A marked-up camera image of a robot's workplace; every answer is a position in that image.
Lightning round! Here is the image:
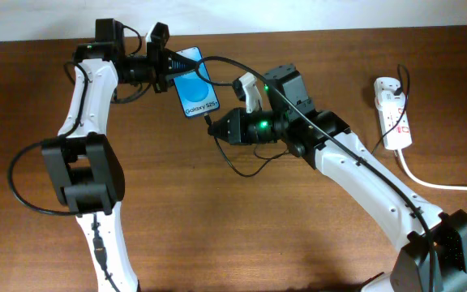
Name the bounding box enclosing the blue Samsung Galaxy smartphone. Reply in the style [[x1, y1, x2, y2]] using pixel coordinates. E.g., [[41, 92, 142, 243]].
[[173, 45, 221, 119]]

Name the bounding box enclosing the thin black charging cable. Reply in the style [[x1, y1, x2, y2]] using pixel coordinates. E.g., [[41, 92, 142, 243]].
[[203, 63, 411, 178]]

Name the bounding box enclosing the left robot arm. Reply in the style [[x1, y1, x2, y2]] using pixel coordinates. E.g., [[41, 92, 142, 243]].
[[41, 19, 195, 291]]

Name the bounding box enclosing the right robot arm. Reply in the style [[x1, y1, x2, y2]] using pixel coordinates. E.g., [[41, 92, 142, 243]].
[[208, 64, 467, 292]]

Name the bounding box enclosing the white USB charger plug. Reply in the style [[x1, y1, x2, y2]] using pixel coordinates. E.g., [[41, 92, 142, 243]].
[[377, 90, 405, 107]]

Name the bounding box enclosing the white power strip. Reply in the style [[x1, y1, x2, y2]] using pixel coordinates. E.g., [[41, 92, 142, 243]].
[[374, 77, 412, 151]]

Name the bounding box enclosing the white power strip cord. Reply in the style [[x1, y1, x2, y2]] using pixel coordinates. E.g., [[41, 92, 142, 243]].
[[394, 148, 467, 194]]

